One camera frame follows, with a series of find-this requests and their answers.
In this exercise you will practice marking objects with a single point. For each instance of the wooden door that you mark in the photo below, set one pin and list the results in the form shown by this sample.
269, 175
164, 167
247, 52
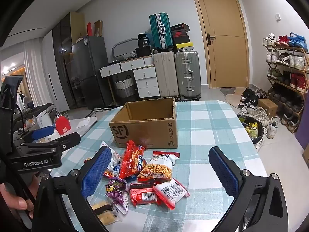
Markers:
224, 60

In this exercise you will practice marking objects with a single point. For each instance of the clear plastic packet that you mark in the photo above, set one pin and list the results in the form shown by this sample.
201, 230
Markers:
114, 158

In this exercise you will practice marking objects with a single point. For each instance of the small brown cardboard box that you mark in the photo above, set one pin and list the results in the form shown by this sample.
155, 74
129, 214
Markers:
268, 107

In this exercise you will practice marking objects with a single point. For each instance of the purple snack packet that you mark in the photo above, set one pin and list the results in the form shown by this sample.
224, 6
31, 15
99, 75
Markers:
115, 186

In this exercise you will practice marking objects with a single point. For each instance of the yellow bread packet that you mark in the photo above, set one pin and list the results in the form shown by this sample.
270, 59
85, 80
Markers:
106, 216

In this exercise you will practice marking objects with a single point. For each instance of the red and black shoe box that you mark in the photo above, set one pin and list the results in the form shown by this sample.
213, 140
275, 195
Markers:
179, 33

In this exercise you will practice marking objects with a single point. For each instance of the red gift bag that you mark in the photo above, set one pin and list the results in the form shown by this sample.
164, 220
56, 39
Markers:
89, 29

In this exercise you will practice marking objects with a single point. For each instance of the red cone snack bag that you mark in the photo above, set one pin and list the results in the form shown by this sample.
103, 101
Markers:
131, 159

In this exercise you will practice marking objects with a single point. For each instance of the black trash bin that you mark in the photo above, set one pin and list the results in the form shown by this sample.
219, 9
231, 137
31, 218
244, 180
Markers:
253, 130

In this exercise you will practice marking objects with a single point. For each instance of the beige suitcase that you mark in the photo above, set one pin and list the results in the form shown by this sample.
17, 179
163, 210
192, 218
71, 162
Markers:
165, 75

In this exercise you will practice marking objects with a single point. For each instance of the red paper bag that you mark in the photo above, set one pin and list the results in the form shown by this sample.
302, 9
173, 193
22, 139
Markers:
62, 125

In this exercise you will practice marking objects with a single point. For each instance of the wooden shoe rack with shoes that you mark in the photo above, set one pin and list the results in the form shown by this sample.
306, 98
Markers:
295, 60

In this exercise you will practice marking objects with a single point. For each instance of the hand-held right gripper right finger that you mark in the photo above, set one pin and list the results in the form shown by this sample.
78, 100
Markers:
223, 171

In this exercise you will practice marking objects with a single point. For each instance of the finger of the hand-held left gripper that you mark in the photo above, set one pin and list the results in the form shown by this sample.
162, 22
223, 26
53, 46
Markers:
65, 140
42, 133

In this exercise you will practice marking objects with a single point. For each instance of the black and white patterned rug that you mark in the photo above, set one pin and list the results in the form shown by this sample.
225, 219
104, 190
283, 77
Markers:
103, 109

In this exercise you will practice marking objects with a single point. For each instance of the purple plastic bag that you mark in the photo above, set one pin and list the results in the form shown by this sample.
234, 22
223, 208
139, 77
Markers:
303, 133

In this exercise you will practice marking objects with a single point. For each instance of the grey suitcase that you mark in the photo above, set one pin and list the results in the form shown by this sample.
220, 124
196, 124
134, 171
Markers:
188, 75

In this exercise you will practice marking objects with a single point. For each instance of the teal suitcase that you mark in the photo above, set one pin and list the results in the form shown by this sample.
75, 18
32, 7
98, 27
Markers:
160, 31

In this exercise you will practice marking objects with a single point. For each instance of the dark refrigerator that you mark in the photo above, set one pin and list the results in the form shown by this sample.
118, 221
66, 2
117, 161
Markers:
89, 77

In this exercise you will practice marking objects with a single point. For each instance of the beige round rug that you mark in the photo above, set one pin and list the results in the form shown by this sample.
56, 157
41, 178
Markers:
235, 100

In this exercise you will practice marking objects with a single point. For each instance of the white curtain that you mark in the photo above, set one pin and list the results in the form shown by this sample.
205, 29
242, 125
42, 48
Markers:
36, 72

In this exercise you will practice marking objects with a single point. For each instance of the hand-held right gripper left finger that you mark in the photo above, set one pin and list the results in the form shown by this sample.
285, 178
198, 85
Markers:
96, 171

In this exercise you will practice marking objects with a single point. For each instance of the yellow and black shoe box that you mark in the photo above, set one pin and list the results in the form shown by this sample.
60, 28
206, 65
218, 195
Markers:
184, 47

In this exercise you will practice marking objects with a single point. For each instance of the blue snack packet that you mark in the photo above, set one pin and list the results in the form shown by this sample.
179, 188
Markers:
116, 169

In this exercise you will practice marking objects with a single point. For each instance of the black paper bag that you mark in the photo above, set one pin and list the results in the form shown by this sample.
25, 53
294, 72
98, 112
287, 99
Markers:
144, 41

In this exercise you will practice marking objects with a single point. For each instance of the grey curved metal frame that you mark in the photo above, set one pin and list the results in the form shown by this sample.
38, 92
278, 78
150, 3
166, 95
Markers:
120, 44

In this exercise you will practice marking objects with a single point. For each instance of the brown paper bag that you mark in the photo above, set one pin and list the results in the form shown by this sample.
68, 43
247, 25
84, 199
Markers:
98, 29

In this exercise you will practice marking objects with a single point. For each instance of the small red snack packet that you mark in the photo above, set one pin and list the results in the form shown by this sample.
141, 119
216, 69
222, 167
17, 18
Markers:
142, 195

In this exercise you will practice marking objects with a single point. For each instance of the person's left hand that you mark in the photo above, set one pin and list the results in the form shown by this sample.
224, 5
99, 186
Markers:
13, 198

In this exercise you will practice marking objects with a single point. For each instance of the grey door mat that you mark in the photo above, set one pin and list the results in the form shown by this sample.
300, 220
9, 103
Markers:
227, 90

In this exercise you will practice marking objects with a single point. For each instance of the white desk with drawers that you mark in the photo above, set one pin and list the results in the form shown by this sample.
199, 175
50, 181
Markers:
147, 87

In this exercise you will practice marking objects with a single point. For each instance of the white red-edged snack packet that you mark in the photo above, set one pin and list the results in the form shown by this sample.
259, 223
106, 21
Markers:
170, 192

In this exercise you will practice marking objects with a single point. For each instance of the dark tall cabinet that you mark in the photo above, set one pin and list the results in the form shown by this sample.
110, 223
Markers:
61, 53

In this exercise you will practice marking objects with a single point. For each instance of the pile of sneakers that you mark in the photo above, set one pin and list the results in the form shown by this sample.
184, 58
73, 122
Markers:
251, 99

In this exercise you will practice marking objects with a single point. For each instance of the woven laundry basket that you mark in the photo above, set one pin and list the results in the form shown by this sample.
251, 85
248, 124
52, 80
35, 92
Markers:
125, 89

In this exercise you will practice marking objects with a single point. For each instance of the black basket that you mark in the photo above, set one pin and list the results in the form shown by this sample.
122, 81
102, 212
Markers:
143, 52

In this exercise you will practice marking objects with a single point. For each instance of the silver-backed snack bag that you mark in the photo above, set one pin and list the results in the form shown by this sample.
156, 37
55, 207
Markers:
157, 169

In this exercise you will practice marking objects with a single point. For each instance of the white wall switch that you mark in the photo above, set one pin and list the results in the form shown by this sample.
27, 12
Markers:
278, 17

